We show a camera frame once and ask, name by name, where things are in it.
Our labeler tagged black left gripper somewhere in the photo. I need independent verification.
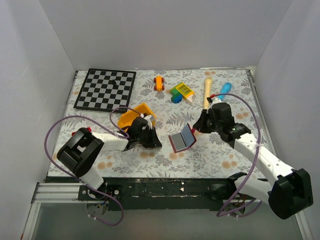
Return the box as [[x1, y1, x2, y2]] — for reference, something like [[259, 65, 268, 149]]
[[136, 126, 163, 149]]

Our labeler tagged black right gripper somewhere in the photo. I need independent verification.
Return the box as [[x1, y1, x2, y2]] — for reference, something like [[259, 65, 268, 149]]
[[193, 109, 222, 134]]

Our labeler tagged red leather card holder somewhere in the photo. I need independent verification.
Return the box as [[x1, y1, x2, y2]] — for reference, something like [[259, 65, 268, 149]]
[[168, 123, 197, 153]]

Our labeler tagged yellow plastic bin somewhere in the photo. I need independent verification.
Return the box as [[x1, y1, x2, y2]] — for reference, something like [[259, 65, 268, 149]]
[[117, 102, 157, 128]]

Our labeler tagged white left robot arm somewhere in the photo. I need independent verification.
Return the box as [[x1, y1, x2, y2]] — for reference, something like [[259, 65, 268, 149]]
[[57, 115, 162, 200]]

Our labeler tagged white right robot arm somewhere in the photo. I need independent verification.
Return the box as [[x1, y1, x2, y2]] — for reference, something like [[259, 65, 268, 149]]
[[193, 100, 314, 220]]

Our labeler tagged floral table mat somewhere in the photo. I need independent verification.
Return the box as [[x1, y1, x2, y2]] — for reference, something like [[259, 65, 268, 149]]
[[47, 68, 278, 180]]

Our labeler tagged colourful toy block house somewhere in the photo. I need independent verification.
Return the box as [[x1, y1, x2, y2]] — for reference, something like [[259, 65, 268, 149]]
[[170, 82, 195, 105]]

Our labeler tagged cream toy microphone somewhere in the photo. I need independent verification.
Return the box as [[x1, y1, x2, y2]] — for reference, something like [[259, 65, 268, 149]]
[[203, 76, 213, 109]]

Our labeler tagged blue toy microphone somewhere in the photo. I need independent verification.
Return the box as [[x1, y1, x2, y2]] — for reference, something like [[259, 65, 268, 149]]
[[218, 82, 232, 101]]

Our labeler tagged orange toy car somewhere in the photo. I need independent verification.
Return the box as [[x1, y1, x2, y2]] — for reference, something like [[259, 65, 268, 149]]
[[153, 75, 165, 92]]

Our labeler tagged black white chessboard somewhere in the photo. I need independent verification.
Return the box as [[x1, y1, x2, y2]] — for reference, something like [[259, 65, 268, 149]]
[[73, 68, 137, 114]]

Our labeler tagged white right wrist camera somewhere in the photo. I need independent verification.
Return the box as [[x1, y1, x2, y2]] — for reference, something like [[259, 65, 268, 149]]
[[208, 96, 222, 110]]

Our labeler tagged black front table rail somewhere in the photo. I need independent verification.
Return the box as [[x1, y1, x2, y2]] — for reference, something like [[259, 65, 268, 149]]
[[43, 176, 287, 212]]

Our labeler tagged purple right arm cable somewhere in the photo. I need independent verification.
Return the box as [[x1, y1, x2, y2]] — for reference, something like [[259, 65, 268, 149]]
[[208, 93, 263, 218]]

